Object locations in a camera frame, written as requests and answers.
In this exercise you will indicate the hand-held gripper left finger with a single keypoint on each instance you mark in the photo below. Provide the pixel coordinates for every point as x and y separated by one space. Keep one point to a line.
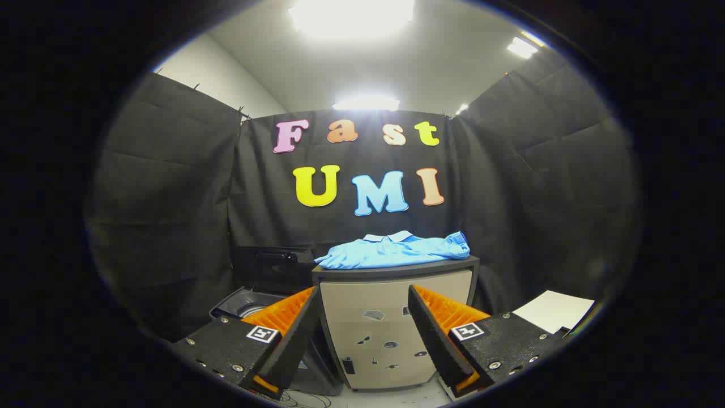
294 340

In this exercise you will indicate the white paper sheet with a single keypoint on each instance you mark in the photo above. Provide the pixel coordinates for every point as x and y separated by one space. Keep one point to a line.
552 311

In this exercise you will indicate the small ceiling light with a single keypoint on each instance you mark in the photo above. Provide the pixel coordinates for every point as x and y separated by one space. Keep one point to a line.
462 108

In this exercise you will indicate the beige cabinet with dark top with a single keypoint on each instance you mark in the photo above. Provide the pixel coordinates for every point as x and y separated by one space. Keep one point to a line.
391 294

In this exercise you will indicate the large ceiling light panel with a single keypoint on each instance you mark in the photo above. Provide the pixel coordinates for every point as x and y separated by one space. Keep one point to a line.
351 16

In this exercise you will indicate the black backdrop cloth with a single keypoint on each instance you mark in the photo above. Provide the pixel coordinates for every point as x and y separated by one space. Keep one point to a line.
170 198

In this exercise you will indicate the dark grey washing machine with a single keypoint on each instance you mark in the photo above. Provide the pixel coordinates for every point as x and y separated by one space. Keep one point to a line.
241 303

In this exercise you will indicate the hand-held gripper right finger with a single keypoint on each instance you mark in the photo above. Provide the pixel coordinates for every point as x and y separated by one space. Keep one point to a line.
433 334

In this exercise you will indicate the light blue polo shirt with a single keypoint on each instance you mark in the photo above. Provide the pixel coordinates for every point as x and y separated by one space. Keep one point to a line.
391 252

